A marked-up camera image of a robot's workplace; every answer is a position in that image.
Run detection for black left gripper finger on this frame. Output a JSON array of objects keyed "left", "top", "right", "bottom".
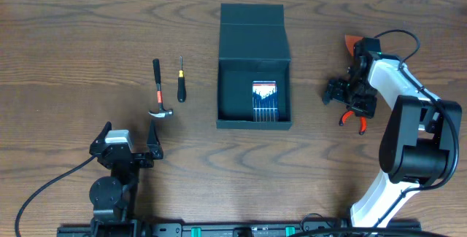
[
  {"left": 92, "top": 122, "right": 112, "bottom": 146},
  {"left": 147, "top": 120, "right": 161, "bottom": 147}
]

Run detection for small claw hammer black grip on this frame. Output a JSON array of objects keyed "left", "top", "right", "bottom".
[{"left": 149, "top": 58, "right": 173, "bottom": 118}]

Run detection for red handled cutting pliers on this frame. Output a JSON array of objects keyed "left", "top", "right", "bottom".
[{"left": 338, "top": 110, "right": 368, "bottom": 136}]

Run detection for black yellow screwdriver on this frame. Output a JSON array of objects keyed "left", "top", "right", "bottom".
[{"left": 177, "top": 56, "right": 187, "bottom": 103}]

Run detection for orange scraper wooden handle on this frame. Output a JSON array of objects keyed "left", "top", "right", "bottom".
[{"left": 344, "top": 34, "right": 363, "bottom": 56}]

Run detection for precision screwdriver set case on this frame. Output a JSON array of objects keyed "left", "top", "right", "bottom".
[{"left": 252, "top": 81, "right": 279, "bottom": 122}]

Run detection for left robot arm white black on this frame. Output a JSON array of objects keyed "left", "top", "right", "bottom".
[{"left": 89, "top": 120, "right": 163, "bottom": 236}]

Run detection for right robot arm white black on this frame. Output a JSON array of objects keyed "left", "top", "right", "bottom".
[{"left": 323, "top": 35, "right": 462, "bottom": 228}]

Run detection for black open gift box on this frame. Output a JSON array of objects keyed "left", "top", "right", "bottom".
[{"left": 216, "top": 4, "right": 293, "bottom": 131}]

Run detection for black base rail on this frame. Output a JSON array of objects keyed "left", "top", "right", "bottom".
[{"left": 56, "top": 219, "right": 422, "bottom": 237}]

